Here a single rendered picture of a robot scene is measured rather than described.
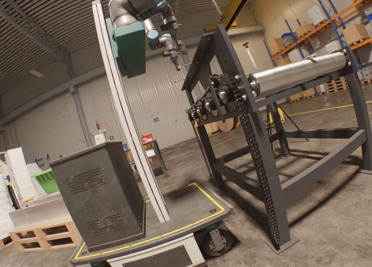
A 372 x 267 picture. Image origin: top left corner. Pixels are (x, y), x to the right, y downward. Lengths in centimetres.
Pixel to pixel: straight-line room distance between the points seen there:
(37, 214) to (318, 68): 290
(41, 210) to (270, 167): 231
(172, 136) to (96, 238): 1057
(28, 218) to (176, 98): 1045
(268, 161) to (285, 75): 42
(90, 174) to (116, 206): 20
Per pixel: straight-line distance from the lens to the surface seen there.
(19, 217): 280
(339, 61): 136
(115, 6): 115
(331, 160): 119
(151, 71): 1208
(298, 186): 103
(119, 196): 94
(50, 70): 1486
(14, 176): 409
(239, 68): 81
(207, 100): 109
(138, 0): 109
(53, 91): 1337
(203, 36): 93
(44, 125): 1424
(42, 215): 248
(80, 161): 95
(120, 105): 102
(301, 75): 104
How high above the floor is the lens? 78
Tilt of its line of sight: level
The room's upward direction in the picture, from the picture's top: 20 degrees counter-clockwise
